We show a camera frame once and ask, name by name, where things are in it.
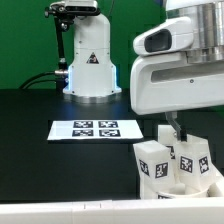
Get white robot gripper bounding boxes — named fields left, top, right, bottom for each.
left=130, top=52, right=224, bottom=142

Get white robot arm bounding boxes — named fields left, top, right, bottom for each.
left=64, top=0, right=224, bottom=141

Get white marker sheet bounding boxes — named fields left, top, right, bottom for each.
left=48, top=120, right=143, bottom=141

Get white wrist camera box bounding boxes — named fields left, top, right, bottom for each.
left=133, top=16, right=194, bottom=57

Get white L-shaped wall fixture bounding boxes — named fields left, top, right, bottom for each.
left=0, top=166, right=224, bottom=224

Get black camera on stand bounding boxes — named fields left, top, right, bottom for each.
left=45, top=0, right=100, bottom=91

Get black cables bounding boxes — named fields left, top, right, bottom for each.
left=18, top=71, right=58, bottom=90

